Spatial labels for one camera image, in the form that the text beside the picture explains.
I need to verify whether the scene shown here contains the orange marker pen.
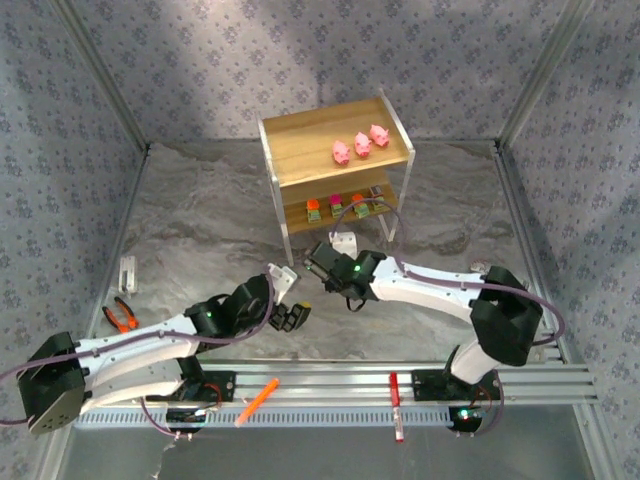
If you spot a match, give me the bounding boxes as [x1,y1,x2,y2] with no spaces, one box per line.
[233,378,281,429]

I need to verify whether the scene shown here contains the orange black pliers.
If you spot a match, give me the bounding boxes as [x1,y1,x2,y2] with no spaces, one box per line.
[101,295,140,336]

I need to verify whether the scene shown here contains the red white marker pen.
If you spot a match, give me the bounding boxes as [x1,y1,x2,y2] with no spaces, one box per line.
[389,372,405,443]

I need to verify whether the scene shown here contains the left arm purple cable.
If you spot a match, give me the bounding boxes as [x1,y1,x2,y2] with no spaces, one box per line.
[0,269,277,441]

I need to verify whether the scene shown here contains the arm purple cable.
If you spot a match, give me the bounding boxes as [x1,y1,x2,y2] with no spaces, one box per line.
[332,202,569,439]
[0,269,277,441]

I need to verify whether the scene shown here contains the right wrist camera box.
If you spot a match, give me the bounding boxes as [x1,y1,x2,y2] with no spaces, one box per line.
[328,231,359,259]

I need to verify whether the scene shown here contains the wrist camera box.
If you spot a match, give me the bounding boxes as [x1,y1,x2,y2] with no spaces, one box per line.
[328,231,359,259]
[266,263,300,304]

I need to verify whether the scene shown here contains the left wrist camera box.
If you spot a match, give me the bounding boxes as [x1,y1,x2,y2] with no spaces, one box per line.
[266,263,300,304]

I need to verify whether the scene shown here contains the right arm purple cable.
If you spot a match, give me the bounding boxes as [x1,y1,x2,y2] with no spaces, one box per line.
[332,202,569,439]

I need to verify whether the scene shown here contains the aluminium mounting rail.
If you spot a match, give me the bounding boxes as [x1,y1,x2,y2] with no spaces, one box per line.
[52,363,600,407]

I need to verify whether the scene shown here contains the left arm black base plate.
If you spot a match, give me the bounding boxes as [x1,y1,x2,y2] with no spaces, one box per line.
[164,370,237,403]

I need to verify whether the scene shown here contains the grey slotted cable duct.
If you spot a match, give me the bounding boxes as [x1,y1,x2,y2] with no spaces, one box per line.
[73,405,459,430]

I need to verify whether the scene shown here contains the white plastic bracket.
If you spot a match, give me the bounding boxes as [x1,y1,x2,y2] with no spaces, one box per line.
[118,255,139,300]

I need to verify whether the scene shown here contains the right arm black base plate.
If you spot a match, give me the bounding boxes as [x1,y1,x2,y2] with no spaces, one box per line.
[411,369,504,402]

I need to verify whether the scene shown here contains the wooden shelf white frame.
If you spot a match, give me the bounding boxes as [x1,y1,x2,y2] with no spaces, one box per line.
[255,88,416,266]

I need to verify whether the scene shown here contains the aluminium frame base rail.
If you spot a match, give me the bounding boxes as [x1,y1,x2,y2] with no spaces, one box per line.
[37,142,154,480]
[492,139,621,480]

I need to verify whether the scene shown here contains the aluminium frame post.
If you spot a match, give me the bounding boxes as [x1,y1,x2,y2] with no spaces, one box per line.
[49,0,152,154]
[497,0,599,149]

